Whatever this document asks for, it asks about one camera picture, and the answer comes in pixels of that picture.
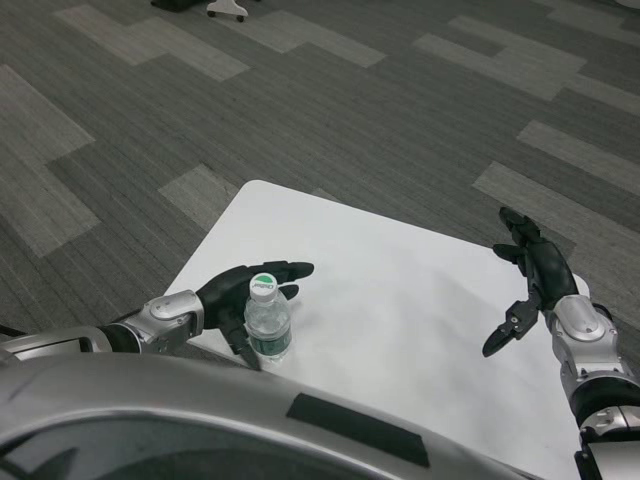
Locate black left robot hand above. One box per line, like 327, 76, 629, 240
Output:
196, 259, 315, 372

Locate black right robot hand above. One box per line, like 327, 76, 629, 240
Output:
481, 206, 578, 359

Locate clear water bottle green label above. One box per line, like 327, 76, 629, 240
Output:
243, 272, 293, 364

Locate white rolling partition board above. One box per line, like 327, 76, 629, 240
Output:
205, 0, 247, 23

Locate black bag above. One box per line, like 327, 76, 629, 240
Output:
150, 0, 211, 13

